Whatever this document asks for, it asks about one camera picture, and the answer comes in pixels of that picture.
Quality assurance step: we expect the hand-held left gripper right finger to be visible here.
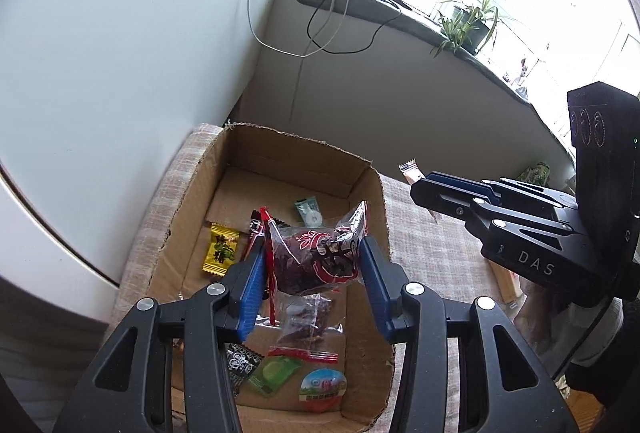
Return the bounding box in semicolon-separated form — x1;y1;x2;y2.
360;237;581;433

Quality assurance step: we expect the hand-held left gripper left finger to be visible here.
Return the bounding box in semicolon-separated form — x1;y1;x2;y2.
52;238;267;433

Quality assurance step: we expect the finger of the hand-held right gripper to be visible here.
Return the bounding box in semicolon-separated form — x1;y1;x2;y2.
410;172;577;255
434;171;582;215

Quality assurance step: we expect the tan snack wrapper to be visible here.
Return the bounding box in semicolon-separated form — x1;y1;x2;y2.
398;159;426;186

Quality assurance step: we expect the clear packet of dark fruit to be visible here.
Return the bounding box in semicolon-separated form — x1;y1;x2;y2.
260;200;368;324

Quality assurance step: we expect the green candy packet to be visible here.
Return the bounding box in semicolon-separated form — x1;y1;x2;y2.
247;355;303;396

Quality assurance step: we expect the cardboard box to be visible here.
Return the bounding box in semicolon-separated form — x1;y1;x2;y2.
147;122;397;433

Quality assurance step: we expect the green camouflage packet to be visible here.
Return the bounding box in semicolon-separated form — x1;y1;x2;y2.
515;162;553;186

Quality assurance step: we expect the yellow candy packet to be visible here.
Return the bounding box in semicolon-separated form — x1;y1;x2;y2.
201;223;242;276

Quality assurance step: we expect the clear packet of brown snack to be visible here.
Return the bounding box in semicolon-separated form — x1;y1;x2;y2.
267;293;346;361

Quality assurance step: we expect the red black snack packet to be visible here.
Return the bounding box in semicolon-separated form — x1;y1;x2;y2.
249;207;273;259

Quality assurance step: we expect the black packet with white print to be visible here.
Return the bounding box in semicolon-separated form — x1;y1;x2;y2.
222;342;265;396

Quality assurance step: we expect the wooden board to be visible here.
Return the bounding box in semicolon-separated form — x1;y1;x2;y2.
487;263;526;306

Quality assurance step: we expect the small green packet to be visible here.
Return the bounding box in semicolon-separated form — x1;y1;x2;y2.
294;197;323;226

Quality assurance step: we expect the orange jelly cup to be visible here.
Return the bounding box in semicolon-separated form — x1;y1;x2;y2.
298;367;348;414

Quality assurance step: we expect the potted spider plant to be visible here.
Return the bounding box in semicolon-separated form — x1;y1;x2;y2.
432;0;506;59

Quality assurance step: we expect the grey-green windowsill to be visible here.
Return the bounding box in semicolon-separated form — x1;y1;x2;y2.
295;0;576;164

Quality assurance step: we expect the white panel with gold trim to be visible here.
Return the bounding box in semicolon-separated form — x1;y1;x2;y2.
0;163;121;326

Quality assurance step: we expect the grey ribbed panel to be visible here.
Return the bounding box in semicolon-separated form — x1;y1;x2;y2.
0;313;116;419

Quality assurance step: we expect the black cable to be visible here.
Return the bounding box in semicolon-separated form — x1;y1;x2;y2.
306;0;403;55

